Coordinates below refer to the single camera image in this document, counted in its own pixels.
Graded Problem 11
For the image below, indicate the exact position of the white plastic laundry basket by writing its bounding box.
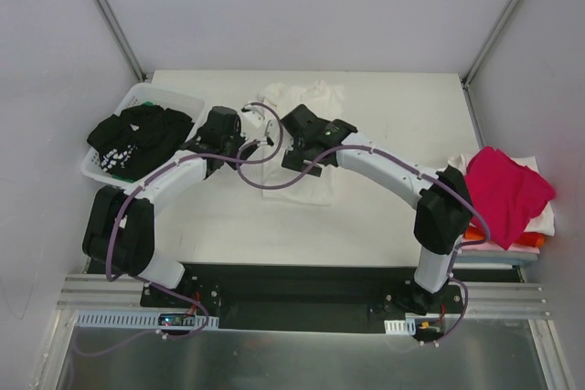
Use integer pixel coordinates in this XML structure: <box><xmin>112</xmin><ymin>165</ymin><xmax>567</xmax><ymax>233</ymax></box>
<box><xmin>80</xmin><ymin>83</ymin><xmax>206</xmax><ymax>187</ymax></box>

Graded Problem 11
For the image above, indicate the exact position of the aluminium rail profile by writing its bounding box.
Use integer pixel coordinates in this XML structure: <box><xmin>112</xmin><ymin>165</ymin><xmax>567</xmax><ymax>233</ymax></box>
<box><xmin>56</xmin><ymin>274</ymin><xmax>553</xmax><ymax>320</ymax></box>

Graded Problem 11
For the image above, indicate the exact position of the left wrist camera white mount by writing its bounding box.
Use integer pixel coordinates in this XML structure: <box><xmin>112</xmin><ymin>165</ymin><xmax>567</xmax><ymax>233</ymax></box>
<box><xmin>239</xmin><ymin>102</ymin><xmax>271</xmax><ymax>140</ymax></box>

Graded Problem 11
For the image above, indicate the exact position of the white floral print t-shirt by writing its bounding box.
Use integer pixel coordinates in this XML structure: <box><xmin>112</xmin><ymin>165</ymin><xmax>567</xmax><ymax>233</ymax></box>
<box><xmin>258</xmin><ymin>79</ymin><xmax>346</xmax><ymax>207</ymax></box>

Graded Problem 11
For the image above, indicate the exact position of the aluminium frame post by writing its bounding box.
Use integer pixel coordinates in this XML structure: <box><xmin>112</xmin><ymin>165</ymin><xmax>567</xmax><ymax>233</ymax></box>
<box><xmin>92</xmin><ymin>0</ymin><xmax>147</xmax><ymax>82</ymax></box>
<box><xmin>462</xmin><ymin>0</ymin><xmax>522</xmax><ymax>90</ymax></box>

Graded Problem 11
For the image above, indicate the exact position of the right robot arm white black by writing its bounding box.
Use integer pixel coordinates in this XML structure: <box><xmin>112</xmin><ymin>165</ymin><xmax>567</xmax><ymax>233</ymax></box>
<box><xmin>282</xmin><ymin>104</ymin><xmax>473</xmax><ymax>315</ymax></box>

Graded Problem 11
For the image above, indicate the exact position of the left aluminium frame post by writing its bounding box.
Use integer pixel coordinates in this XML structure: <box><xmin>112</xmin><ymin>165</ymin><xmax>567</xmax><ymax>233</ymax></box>
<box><xmin>92</xmin><ymin>0</ymin><xmax>147</xmax><ymax>82</ymax></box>

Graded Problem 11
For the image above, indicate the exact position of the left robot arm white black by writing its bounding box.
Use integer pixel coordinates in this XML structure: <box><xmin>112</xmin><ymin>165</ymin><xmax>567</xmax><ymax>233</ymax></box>
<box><xmin>82</xmin><ymin>106</ymin><xmax>245</xmax><ymax>307</ymax></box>

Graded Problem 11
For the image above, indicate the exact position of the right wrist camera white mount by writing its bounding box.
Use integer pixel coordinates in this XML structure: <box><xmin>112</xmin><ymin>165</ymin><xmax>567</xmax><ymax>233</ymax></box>
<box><xmin>256</xmin><ymin>120</ymin><xmax>284</xmax><ymax>150</ymax></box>

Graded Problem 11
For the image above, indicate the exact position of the white folded t-shirt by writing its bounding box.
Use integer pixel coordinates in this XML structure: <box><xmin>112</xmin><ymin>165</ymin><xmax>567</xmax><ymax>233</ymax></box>
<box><xmin>448</xmin><ymin>153</ymin><xmax>555</xmax><ymax>237</ymax></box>

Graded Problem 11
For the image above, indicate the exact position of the grey cable duct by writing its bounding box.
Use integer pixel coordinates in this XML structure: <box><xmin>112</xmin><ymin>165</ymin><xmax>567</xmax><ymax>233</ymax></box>
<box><xmin>77</xmin><ymin>311</ymin><xmax>219</xmax><ymax>331</ymax></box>
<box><xmin>384</xmin><ymin>319</ymin><xmax>416</xmax><ymax>336</ymax></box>

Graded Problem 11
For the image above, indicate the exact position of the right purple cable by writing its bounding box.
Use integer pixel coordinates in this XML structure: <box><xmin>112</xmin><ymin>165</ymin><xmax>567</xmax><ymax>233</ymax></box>
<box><xmin>237</xmin><ymin>141</ymin><xmax>491</xmax><ymax>353</ymax></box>

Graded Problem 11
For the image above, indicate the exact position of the purple cable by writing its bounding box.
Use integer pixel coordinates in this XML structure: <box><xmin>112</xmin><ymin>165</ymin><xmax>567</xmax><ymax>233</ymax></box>
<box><xmin>237</xmin><ymin>141</ymin><xmax>491</xmax><ymax>353</ymax></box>
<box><xmin>72</xmin><ymin>101</ymin><xmax>287</xmax><ymax>356</ymax></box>

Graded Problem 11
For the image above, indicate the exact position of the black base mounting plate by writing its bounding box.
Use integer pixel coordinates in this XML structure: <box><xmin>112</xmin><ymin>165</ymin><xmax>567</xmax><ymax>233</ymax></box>
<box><xmin>139</xmin><ymin>261</ymin><xmax>465</xmax><ymax>334</ymax></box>

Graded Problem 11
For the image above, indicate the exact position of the right aluminium frame post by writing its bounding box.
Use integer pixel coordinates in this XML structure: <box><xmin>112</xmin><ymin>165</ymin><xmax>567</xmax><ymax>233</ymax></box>
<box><xmin>462</xmin><ymin>0</ymin><xmax>522</xmax><ymax>90</ymax></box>

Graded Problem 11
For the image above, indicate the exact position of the orange folded t-shirt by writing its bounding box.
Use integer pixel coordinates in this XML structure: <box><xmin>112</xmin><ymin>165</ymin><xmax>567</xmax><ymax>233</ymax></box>
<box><xmin>463</xmin><ymin>226</ymin><xmax>545</xmax><ymax>248</ymax></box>

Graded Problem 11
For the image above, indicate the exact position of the light blue folded t-shirt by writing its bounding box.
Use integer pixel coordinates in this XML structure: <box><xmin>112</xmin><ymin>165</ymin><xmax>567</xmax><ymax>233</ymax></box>
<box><xmin>455</xmin><ymin>250</ymin><xmax>538</xmax><ymax>266</ymax></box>

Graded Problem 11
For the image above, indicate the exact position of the right grey cable duct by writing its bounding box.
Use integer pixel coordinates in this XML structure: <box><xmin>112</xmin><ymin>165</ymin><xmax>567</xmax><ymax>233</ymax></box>
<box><xmin>384</xmin><ymin>319</ymin><xmax>416</xmax><ymax>336</ymax></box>

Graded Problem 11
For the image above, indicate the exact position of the pink folded t-shirt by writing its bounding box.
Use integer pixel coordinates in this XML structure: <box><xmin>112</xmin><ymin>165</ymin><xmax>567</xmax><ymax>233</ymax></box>
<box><xmin>459</xmin><ymin>238</ymin><xmax>541</xmax><ymax>255</ymax></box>

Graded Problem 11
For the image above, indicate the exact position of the left grey cable duct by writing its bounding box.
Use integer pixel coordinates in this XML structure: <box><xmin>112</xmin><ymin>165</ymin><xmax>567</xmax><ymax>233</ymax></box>
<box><xmin>77</xmin><ymin>311</ymin><xmax>219</xmax><ymax>331</ymax></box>

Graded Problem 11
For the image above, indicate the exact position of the black printed t-shirt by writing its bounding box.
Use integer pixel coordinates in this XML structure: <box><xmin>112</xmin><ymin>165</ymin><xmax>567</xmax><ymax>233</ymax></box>
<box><xmin>87</xmin><ymin>102</ymin><xmax>194</xmax><ymax>182</ymax></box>

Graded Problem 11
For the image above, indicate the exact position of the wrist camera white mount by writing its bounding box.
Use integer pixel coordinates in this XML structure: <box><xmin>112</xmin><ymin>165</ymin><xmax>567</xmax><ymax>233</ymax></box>
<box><xmin>256</xmin><ymin>120</ymin><xmax>284</xmax><ymax>150</ymax></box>
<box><xmin>239</xmin><ymin>102</ymin><xmax>271</xmax><ymax>140</ymax></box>

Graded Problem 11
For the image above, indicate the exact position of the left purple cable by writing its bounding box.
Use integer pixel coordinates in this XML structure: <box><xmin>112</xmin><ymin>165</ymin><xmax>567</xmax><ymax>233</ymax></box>
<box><xmin>72</xmin><ymin>101</ymin><xmax>287</xmax><ymax>356</ymax></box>

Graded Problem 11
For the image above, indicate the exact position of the magenta t-shirt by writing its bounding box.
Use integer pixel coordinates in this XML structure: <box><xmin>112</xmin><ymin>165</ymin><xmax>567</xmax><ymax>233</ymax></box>
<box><xmin>464</xmin><ymin>146</ymin><xmax>557</xmax><ymax>250</ymax></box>

